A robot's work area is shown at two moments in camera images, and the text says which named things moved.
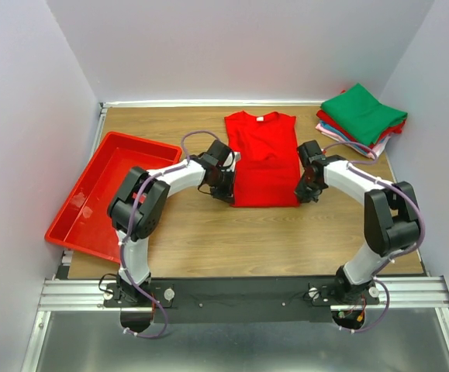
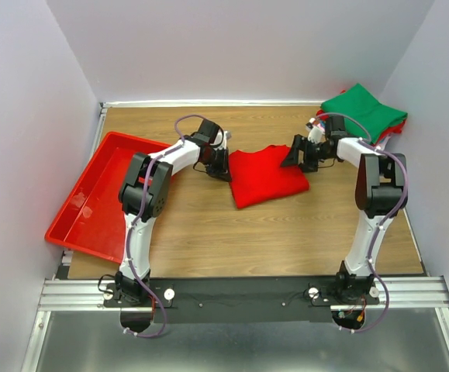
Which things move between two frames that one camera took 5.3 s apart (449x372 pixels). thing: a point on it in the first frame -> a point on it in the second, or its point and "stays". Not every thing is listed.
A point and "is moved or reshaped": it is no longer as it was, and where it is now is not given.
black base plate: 273,299 stays
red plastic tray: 83,223 stays
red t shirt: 268,172 is moved or reshaped
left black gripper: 227,194 -> 222,172
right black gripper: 304,195 -> 299,144
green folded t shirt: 360,110 stays
